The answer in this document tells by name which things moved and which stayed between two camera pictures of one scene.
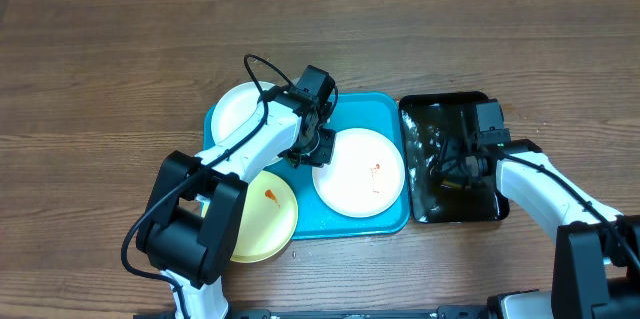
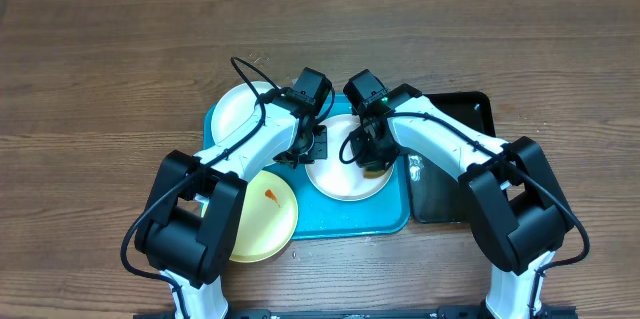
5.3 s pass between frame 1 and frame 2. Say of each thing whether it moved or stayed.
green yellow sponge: moved
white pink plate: moved
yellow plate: stayed
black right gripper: moved
